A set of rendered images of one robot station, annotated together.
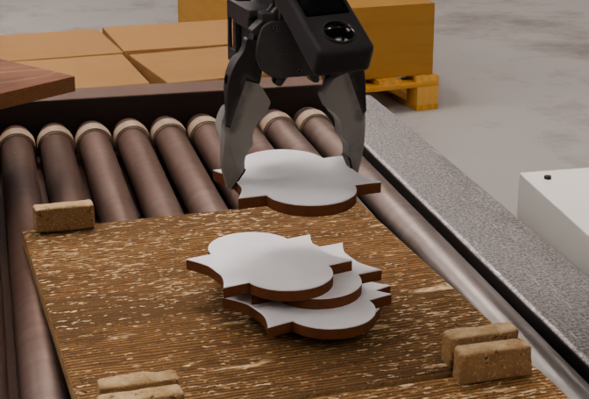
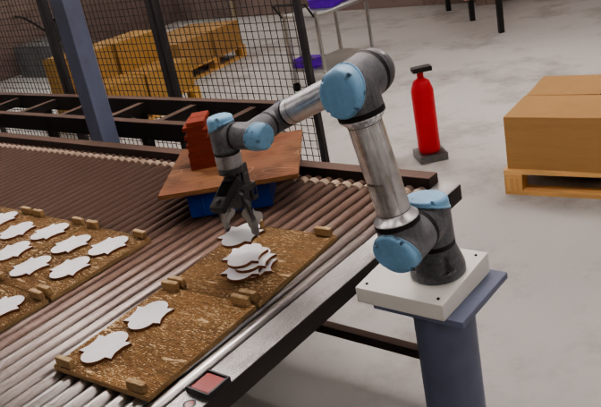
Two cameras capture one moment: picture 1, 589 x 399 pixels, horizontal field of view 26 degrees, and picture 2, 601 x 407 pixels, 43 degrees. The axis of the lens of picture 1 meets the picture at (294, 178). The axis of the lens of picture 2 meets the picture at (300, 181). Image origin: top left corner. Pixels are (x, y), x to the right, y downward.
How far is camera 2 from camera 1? 1.85 m
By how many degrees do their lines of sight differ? 52
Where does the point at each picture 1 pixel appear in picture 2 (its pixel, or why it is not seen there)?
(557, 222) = not seen: hidden behind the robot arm
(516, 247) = (349, 267)
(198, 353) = (210, 275)
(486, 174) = not seen: outside the picture
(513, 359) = (241, 301)
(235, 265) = (235, 253)
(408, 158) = not seen: hidden behind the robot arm
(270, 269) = (238, 257)
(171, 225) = (277, 233)
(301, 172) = (243, 233)
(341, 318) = (235, 276)
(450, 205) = (368, 245)
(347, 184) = (242, 240)
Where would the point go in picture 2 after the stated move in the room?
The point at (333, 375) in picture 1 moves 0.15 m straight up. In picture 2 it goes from (218, 291) to (207, 243)
